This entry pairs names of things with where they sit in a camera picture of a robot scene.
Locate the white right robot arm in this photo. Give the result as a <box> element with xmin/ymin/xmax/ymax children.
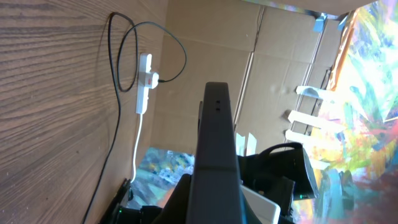
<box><xmin>238</xmin><ymin>142</ymin><xmax>319</xmax><ymax>223</ymax></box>

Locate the white charger plug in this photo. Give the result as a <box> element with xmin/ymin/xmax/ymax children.
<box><xmin>144</xmin><ymin>72</ymin><xmax>159</xmax><ymax>89</ymax></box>

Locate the white power strip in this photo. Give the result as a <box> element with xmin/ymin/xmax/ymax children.
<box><xmin>136</xmin><ymin>53</ymin><xmax>152</xmax><ymax>114</ymax></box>

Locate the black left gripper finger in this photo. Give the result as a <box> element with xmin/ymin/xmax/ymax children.
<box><xmin>152</xmin><ymin>174</ymin><xmax>192</xmax><ymax>224</ymax></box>

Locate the black USB charging cable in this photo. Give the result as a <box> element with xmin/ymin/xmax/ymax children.
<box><xmin>81</xmin><ymin>11</ymin><xmax>188</xmax><ymax>224</ymax></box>

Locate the blue Galaxy smartphone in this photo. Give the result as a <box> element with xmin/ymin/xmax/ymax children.
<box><xmin>185</xmin><ymin>82</ymin><xmax>246</xmax><ymax>224</ymax></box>

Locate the white power strip cord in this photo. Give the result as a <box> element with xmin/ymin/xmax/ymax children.
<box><xmin>130</xmin><ymin>113</ymin><xmax>144</xmax><ymax>184</ymax></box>

